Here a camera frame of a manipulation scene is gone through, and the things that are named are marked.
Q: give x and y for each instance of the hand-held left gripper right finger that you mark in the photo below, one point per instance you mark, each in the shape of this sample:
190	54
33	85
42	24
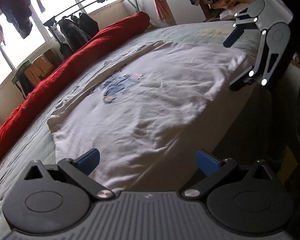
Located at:
207	162

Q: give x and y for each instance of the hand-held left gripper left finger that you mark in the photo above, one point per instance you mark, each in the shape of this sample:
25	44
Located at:
88	161

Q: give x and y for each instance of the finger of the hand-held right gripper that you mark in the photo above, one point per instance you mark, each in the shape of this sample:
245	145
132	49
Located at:
231	37
261	67

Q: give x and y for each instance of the white printed t-shirt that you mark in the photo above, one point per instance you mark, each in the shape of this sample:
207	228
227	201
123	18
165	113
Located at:
152	105

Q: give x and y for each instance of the metal clothes rack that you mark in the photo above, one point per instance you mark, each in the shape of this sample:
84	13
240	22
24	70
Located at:
90	0

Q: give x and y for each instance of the dark hanging clothes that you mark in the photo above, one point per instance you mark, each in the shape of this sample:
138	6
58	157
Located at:
15	7

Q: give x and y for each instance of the white folded cloth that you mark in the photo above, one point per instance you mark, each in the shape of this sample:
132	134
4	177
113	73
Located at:
226	14

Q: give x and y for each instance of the orange folded cloth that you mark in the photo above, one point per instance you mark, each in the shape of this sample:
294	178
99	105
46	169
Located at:
227	2

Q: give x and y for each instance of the bed with green blanket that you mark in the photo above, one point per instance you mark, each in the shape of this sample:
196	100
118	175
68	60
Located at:
27	150

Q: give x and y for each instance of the orange striped curtain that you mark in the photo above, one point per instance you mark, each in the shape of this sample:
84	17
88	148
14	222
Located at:
162	7

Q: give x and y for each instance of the red duvet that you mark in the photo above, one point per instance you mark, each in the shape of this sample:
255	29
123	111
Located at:
52	85

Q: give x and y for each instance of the dark hanging cloth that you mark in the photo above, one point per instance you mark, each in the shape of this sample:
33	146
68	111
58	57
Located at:
25	86

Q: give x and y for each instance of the orange hanging cloth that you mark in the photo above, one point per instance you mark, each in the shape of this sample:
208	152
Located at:
38	71

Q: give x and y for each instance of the brown cabinet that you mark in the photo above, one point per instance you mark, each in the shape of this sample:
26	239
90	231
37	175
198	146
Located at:
53	58

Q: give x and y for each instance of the green board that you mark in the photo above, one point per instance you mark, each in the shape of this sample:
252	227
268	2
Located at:
21	71

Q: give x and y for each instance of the small dark hanging bag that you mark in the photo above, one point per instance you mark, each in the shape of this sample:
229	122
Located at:
65	50

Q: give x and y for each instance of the dark jacket with badge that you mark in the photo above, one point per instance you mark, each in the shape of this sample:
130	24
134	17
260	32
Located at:
72	33

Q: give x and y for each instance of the plain dark jacket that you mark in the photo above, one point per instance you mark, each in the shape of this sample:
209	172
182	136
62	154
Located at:
88	25

